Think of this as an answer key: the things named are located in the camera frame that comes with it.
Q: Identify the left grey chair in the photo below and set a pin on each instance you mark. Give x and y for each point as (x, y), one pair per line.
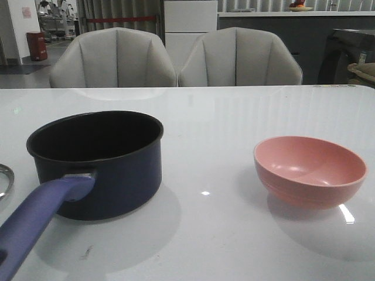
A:
(114, 57)

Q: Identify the grey chair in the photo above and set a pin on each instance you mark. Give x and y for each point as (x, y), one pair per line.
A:
(114, 57)
(239, 57)

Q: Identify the glass pot lid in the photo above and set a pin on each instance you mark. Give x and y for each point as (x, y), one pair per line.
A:
(7, 182)

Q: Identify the red bin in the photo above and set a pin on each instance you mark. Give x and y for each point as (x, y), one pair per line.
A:
(37, 46)

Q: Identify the dark grey sideboard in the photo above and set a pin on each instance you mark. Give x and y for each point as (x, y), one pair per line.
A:
(304, 33)

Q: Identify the fruit plate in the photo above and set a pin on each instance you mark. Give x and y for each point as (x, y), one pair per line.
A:
(299, 6)

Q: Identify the white drawer cabinet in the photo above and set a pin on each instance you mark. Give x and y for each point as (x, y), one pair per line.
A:
(184, 22)

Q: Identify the right grey chair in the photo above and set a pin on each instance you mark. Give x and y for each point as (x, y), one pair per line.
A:
(239, 57)

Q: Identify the dark blue saucepan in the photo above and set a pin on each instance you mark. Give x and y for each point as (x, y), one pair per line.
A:
(90, 166)

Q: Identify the beige cushion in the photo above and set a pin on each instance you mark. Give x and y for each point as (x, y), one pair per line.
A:
(361, 74)

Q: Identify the pink bowl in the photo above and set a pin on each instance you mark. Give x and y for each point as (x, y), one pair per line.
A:
(308, 172)

